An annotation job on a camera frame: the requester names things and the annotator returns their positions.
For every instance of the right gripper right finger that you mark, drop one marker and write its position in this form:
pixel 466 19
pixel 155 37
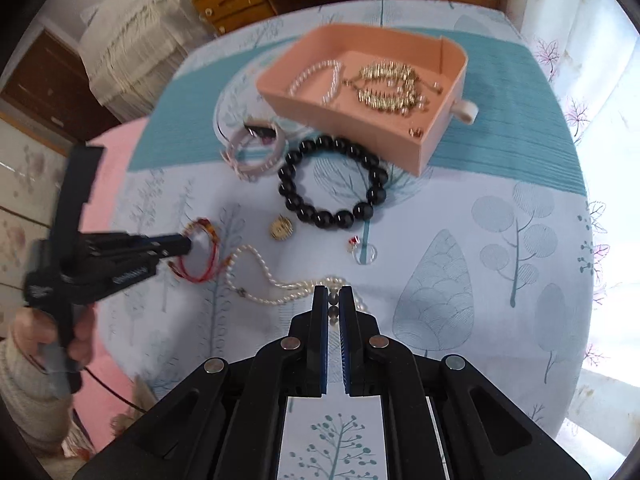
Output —
pixel 442 419

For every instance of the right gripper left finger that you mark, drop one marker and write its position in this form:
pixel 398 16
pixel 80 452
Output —
pixel 225 420

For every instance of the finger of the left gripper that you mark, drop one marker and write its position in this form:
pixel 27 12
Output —
pixel 134 267
pixel 169 244

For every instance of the pink strap smartwatch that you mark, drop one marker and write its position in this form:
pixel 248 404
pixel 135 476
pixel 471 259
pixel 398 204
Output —
pixel 254 149

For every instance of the gold hair comb ornament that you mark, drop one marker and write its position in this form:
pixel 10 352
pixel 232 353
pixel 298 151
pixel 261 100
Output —
pixel 392 88

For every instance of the person left hand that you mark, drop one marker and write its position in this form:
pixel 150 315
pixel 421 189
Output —
pixel 32 329

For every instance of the small gold pendant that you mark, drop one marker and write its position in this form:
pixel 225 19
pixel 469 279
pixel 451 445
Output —
pixel 281 229

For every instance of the pink blanket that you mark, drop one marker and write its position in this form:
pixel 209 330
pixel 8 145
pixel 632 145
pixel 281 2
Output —
pixel 106 391

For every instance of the brown wooden door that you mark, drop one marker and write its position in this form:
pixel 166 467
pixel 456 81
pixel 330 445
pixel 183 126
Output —
pixel 50 86

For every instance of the tree print tablecloth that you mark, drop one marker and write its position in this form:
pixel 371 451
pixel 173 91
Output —
pixel 484 255

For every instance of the white lace covered furniture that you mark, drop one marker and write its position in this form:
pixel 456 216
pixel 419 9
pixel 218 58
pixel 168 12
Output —
pixel 132 48

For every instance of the pink open drawer box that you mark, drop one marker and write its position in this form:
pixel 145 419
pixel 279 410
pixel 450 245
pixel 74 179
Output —
pixel 305 85

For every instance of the white floral curtain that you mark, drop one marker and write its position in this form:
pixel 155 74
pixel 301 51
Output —
pixel 589 51

